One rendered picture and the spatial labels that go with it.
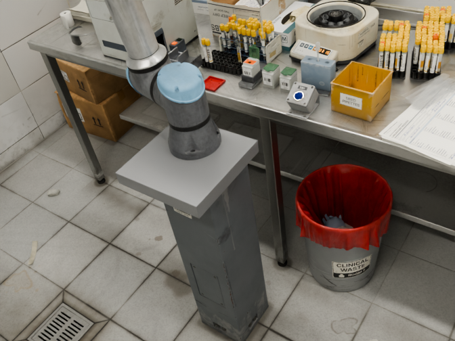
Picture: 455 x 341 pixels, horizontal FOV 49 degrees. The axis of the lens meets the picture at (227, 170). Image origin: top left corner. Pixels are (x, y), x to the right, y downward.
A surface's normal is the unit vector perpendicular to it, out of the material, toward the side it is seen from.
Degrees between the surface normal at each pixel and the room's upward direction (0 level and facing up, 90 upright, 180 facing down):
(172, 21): 90
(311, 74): 90
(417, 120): 0
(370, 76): 90
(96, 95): 91
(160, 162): 1
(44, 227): 0
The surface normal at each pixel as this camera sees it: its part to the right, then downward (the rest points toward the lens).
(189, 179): -0.15, -0.73
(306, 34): -0.68, 0.56
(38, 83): 0.82, 0.30
